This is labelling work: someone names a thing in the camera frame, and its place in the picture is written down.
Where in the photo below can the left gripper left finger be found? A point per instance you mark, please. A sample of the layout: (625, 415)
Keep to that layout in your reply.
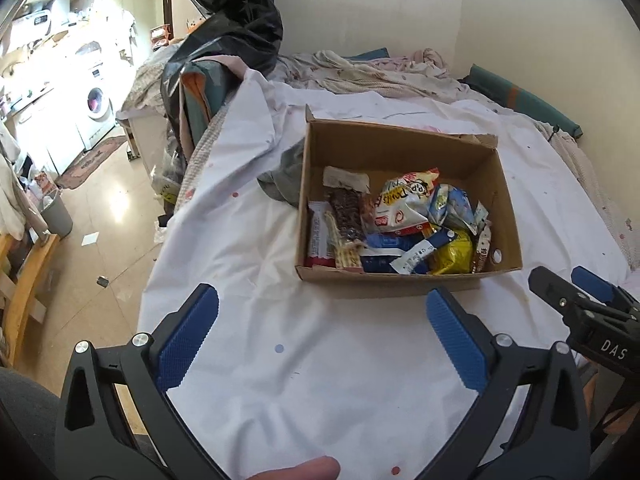
(179, 337)

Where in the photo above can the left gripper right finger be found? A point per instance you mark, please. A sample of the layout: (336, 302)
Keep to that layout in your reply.
(465, 339)

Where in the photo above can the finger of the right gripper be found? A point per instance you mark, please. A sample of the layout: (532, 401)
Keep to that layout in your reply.
(597, 284)
(563, 297)

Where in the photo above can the navy white candy packet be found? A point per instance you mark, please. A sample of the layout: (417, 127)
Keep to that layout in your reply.
(405, 264)

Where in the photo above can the blue white snack bag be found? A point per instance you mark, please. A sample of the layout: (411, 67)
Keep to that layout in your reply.
(450, 206)

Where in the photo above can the white red wafer bar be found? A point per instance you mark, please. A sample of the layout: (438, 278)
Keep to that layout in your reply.
(319, 247)

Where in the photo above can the dark chocolate bar packet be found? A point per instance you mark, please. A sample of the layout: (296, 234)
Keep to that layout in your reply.
(345, 204)

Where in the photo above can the red white rice cake packet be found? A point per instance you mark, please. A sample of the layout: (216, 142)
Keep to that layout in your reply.
(334, 177)

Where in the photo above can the brown white snack packet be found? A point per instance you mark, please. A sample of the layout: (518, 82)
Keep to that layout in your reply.
(482, 248)

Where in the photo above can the yellow snack bag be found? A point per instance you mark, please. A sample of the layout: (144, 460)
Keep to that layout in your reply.
(455, 257)

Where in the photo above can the white bed sheet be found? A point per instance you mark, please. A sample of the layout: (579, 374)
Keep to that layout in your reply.
(293, 370)

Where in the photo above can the dark blue snack packet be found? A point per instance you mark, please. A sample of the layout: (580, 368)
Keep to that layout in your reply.
(382, 249)

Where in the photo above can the beige biscuit packet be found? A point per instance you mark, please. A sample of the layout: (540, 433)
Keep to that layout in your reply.
(346, 253)

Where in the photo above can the white red cartoon snack bag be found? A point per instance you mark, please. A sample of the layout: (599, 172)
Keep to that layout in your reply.
(401, 206)

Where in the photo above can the wooden chair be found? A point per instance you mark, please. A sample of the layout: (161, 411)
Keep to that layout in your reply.
(19, 301)

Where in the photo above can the brown cardboard box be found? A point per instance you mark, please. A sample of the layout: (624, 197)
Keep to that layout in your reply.
(385, 152)

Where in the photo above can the grey waste bin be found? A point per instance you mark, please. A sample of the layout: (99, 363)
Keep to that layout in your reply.
(55, 214)

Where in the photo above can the grey cloth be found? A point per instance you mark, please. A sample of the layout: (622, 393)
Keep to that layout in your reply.
(283, 182)

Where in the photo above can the patterned floor mat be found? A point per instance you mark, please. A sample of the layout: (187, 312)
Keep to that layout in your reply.
(86, 164)

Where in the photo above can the teal orange cushion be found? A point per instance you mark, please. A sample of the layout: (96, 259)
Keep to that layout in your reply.
(509, 95)

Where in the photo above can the crumpled beige blanket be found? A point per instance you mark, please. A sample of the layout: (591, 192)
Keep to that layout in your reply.
(423, 74)

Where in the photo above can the white washing machine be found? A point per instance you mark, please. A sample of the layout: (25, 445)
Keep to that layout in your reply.
(91, 95)

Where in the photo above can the black plastic bag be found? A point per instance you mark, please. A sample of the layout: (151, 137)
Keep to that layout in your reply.
(249, 29)

